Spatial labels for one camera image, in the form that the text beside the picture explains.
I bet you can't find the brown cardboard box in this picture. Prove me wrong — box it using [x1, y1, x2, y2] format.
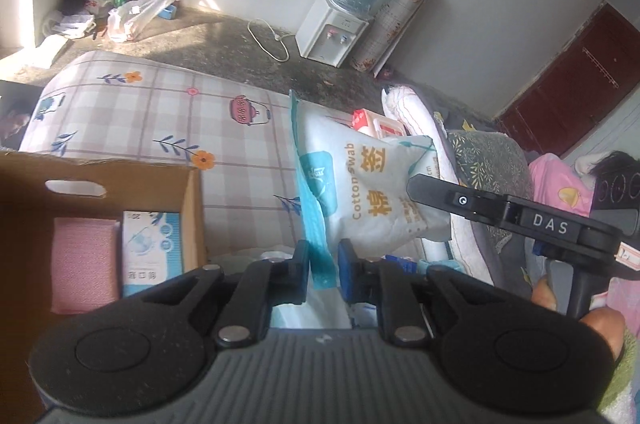
[1, 150, 205, 423]

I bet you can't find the person right hand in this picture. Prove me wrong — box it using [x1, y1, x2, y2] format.
[530, 277, 626, 359]

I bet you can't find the dark red wooden door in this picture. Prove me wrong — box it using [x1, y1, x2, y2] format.
[497, 4, 639, 156]

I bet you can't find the pink woven pouch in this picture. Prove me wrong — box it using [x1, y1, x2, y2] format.
[51, 217, 119, 314]

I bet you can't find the green leaf pattern pillow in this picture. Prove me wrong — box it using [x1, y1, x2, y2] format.
[444, 128, 535, 250]

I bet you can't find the black white plush toy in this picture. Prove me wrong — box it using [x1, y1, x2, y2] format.
[574, 151, 639, 189]

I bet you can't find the pink grey cartoon blanket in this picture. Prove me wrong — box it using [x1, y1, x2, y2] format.
[528, 152, 639, 336]

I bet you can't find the white cotton swab bag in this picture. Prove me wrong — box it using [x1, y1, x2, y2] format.
[290, 92, 451, 288]

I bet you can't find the white plastic bag on floor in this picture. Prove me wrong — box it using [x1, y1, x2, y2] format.
[107, 0, 177, 44]

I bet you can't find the grey white quilt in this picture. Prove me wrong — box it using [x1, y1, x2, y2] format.
[382, 86, 544, 297]

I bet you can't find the red white wipes pack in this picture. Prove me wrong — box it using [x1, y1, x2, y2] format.
[352, 109, 407, 139]

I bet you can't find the white water dispenser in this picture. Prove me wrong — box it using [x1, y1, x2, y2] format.
[295, 0, 369, 68]

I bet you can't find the rolled floral mat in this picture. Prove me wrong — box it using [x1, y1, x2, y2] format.
[348, 0, 428, 77]

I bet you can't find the white power cord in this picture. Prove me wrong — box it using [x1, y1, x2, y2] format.
[246, 18, 298, 64]

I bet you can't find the blue wet wipes pack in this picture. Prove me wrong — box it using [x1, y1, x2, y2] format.
[383, 255, 426, 274]

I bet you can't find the light blue bandage box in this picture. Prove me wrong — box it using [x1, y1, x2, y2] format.
[122, 210, 184, 297]

